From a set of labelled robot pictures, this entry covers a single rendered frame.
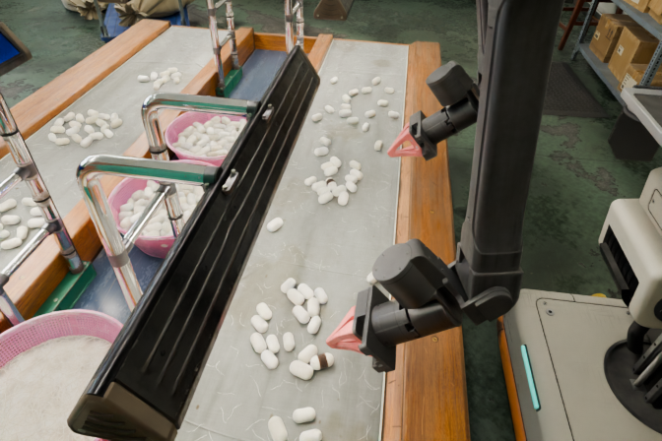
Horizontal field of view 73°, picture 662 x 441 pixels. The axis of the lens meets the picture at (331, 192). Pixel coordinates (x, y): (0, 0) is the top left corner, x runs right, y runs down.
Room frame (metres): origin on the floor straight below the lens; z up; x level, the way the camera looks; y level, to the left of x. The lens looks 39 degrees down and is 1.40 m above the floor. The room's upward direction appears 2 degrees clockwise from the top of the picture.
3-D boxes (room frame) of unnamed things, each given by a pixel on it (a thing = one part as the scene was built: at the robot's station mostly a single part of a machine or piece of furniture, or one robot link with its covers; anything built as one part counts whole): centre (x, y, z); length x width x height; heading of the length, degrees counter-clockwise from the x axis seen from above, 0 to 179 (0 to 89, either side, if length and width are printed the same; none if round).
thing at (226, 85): (1.48, 0.45, 0.90); 0.20 x 0.19 x 0.45; 172
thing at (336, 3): (1.41, -0.03, 1.08); 0.62 x 0.08 x 0.07; 172
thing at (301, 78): (0.45, 0.11, 1.08); 0.62 x 0.08 x 0.07; 172
